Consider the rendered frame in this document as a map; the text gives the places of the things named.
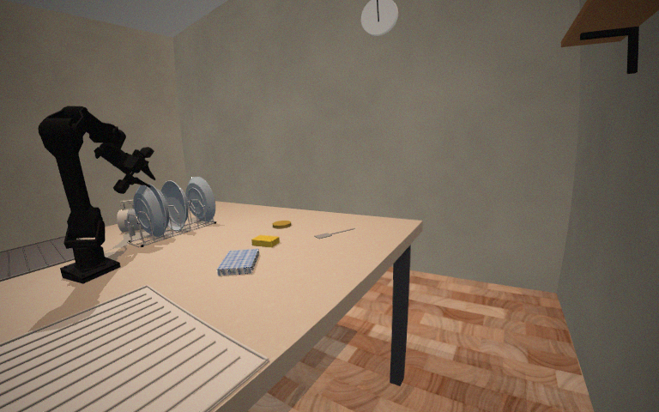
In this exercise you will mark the white ribbed draining mat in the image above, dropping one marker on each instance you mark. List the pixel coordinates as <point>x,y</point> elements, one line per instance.
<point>138,352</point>

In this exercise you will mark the yellow sponge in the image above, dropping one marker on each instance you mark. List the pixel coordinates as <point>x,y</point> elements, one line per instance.
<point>265,241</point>

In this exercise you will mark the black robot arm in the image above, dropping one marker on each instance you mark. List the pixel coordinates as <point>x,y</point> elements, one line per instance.
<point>62,134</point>

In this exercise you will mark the olive-brown round disc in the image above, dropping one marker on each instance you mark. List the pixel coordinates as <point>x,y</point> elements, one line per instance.
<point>281,224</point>

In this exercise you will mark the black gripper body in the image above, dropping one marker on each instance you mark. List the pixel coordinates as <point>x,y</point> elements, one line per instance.
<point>122,185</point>

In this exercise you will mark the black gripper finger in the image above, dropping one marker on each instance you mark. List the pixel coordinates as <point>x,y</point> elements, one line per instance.
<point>146,170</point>
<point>138,181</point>

